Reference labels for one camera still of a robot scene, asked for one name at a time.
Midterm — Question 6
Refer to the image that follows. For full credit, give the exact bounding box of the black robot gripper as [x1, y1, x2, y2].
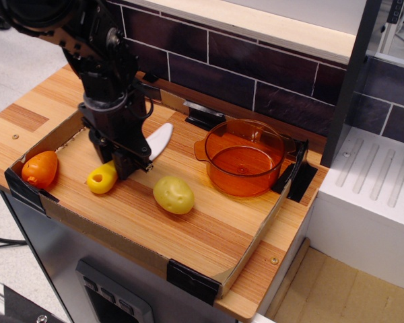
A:
[79, 81, 154, 180]

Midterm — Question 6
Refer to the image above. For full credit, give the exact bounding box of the yellow handled white toy knife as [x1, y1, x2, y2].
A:
[86, 122, 174, 194]

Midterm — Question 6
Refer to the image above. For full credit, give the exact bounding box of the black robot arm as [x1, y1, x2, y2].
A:
[0, 1, 154, 180]

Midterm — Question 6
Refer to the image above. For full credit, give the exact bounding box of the orange transparent plastic pot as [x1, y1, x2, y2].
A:
[194, 119, 296, 197]

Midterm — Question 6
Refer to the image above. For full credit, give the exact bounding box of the cardboard fence with black tape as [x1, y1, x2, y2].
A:
[5, 105, 327, 316]

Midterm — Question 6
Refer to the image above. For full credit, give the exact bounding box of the yellow toy potato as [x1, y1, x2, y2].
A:
[153, 176, 195, 215]

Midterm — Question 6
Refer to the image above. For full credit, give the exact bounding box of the orange toy carrot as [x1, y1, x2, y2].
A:
[22, 151, 59, 189]

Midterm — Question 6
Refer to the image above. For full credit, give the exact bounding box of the grey oven control panel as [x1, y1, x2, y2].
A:
[76, 260, 155, 322]

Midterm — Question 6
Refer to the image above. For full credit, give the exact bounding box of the black chair caster wheel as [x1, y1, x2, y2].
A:
[0, 16, 11, 30]

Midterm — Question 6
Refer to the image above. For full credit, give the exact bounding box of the white toy sink drainboard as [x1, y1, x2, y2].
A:
[306, 128, 404, 288]

